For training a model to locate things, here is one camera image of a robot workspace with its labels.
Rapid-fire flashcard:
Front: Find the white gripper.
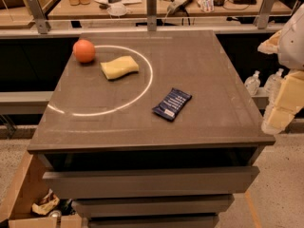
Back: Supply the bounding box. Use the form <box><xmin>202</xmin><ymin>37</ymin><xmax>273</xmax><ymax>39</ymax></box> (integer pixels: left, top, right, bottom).
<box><xmin>257</xmin><ymin>4</ymin><xmax>304</xmax><ymax>135</ymax></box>

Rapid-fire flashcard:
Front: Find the yellow sponge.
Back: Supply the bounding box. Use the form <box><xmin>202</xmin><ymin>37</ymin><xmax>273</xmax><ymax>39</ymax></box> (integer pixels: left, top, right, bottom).
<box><xmin>101</xmin><ymin>56</ymin><xmax>139</xmax><ymax>80</ymax></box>

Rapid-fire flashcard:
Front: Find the clear plastic bottle right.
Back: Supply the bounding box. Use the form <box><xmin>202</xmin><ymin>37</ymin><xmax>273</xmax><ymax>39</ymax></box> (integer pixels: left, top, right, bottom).
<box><xmin>264</xmin><ymin>68</ymin><xmax>284</xmax><ymax>94</ymax></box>

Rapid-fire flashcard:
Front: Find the clear plastic bottle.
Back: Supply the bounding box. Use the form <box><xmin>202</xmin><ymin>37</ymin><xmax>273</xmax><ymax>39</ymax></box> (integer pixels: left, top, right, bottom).
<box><xmin>264</xmin><ymin>68</ymin><xmax>284</xmax><ymax>94</ymax></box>
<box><xmin>244</xmin><ymin>70</ymin><xmax>260</xmax><ymax>96</ymax></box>

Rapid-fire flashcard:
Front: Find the clear plastic bottle left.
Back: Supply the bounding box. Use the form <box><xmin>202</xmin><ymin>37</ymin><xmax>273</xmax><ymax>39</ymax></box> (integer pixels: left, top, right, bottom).
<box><xmin>244</xmin><ymin>70</ymin><xmax>260</xmax><ymax>96</ymax></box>

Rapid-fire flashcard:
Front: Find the small white carton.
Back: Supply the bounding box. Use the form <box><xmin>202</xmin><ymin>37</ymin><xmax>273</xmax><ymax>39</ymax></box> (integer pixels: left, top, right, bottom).
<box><xmin>197</xmin><ymin>0</ymin><xmax>214</xmax><ymax>12</ymax></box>

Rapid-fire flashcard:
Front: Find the blue snack packet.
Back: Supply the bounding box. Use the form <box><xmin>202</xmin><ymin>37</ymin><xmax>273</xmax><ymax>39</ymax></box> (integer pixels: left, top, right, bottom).
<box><xmin>152</xmin><ymin>87</ymin><xmax>192</xmax><ymax>122</ymax></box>

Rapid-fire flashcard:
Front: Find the white power strip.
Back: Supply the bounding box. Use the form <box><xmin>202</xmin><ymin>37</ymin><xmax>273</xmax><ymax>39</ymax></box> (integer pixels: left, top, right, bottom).
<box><xmin>167</xmin><ymin>0</ymin><xmax>192</xmax><ymax>14</ymax></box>

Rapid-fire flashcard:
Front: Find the white bowl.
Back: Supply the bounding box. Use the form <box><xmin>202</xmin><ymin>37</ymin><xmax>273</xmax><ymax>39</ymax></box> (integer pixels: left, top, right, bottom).
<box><xmin>107</xmin><ymin>4</ymin><xmax>128</xmax><ymax>17</ymax></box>

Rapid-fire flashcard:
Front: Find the grey drawer cabinet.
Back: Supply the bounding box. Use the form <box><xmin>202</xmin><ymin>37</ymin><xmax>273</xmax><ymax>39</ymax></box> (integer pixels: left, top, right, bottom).
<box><xmin>28</xmin><ymin>31</ymin><xmax>274</xmax><ymax>228</ymax></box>

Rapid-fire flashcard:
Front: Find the wooden workbench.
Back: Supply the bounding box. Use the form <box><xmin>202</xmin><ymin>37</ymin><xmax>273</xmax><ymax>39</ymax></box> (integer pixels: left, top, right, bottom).
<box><xmin>47</xmin><ymin>0</ymin><xmax>293</xmax><ymax>21</ymax></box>

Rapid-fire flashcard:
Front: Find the orange ball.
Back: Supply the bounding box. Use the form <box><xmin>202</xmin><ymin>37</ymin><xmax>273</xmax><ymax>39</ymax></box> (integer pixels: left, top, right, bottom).
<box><xmin>73</xmin><ymin>40</ymin><xmax>95</xmax><ymax>63</ymax></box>

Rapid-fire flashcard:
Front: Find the crumpled paper bag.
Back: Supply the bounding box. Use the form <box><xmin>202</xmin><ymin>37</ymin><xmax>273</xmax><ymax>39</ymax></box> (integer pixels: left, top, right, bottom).
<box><xmin>31</xmin><ymin>190</ymin><xmax>60</xmax><ymax>216</ymax></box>

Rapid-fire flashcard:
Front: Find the cardboard box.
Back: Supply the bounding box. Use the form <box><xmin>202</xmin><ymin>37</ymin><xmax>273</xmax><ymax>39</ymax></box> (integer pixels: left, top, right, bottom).
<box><xmin>0</xmin><ymin>152</ymin><xmax>85</xmax><ymax>228</ymax></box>

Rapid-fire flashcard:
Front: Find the right metal bracket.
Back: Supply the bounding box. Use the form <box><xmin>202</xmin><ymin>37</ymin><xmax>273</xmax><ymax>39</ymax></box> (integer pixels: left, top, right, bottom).
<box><xmin>255</xmin><ymin>0</ymin><xmax>275</xmax><ymax>29</ymax></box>

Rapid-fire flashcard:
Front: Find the metal bracket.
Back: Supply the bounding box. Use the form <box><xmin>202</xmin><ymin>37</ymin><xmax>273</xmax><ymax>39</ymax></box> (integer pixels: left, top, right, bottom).
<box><xmin>255</xmin><ymin>0</ymin><xmax>275</xmax><ymax>29</ymax></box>
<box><xmin>146</xmin><ymin>0</ymin><xmax>157</xmax><ymax>31</ymax></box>
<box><xmin>27</xmin><ymin>0</ymin><xmax>50</xmax><ymax>34</ymax></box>

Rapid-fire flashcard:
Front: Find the middle metal bracket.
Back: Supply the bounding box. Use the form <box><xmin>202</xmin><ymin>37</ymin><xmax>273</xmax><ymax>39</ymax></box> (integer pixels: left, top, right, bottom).
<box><xmin>146</xmin><ymin>0</ymin><xmax>157</xmax><ymax>31</ymax></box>

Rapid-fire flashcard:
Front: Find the left metal bracket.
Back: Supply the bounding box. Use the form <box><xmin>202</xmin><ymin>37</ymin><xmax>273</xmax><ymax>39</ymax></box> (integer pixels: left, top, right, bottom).
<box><xmin>27</xmin><ymin>0</ymin><xmax>50</xmax><ymax>34</ymax></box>

